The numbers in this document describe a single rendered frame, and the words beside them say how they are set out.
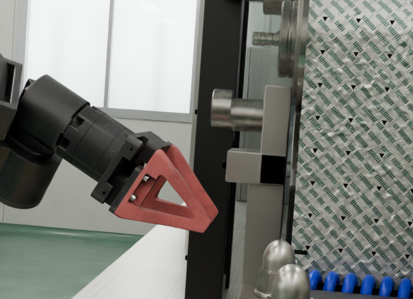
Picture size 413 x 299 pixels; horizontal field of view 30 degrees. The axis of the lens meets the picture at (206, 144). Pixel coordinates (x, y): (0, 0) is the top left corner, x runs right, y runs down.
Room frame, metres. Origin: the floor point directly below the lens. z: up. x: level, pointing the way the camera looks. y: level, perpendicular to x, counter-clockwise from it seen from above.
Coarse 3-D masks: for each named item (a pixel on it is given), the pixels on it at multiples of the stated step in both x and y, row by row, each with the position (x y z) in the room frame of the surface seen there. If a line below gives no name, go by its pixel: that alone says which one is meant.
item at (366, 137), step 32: (320, 96) 0.69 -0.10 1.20; (352, 96) 0.69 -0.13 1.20; (384, 96) 0.68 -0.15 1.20; (320, 128) 0.69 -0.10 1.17; (352, 128) 0.69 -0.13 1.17; (384, 128) 0.68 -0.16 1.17; (320, 160) 0.69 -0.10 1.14; (352, 160) 0.69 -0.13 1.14; (384, 160) 0.68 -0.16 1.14; (320, 192) 0.69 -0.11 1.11; (352, 192) 0.69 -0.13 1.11; (384, 192) 0.68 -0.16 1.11; (320, 224) 0.69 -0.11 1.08; (352, 224) 0.69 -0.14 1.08; (384, 224) 0.68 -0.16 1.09; (320, 256) 0.69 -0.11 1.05; (352, 256) 0.69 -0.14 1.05; (384, 256) 0.68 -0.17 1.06
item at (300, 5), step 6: (300, 0) 0.71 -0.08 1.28; (300, 6) 0.70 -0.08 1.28; (300, 12) 0.70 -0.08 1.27; (300, 18) 0.70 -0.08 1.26; (300, 24) 0.70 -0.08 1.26; (300, 30) 0.70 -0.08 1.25; (300, 36) 0.70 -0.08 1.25; (300, 42) 0.70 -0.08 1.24; (294, 54) 0.70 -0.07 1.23; (294, 60) 0.70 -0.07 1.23; (294, 66) 0.71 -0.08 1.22; (294, 72) 0.71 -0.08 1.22; (294, 78) 0.71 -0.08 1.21; (294, 84) 0.72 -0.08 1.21; (294, 90) 0.73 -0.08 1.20; (294, 96) 0.74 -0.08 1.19
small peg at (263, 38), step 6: (252, 36) 0.77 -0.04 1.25; (258, 36) 0.77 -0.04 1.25; (264, 36) 0.77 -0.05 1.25; (270, 36) 0.77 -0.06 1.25; (276, 36) 0.77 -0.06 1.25; (252, 42) 0.78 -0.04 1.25; (258, 42) 0.77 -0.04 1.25; (264, 42) 0.77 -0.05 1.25; (270, 42) 0.77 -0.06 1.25; (276, 42) 0.77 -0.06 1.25
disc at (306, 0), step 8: (304, 0) 0.69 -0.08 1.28; (304, 8) 0.69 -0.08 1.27; (304, 16) 0.68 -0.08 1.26; (304, 24) 0.68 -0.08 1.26; (304, 32) 0.68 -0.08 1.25; (304, 40) 0.68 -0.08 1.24; (304, 48) 0.68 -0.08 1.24; (304, 56) 0.68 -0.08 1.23; (304, 64) 0.69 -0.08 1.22; (296, 96) 0.71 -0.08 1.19; (296, 104) 0.72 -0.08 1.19; (296, 112) 0.73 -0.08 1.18
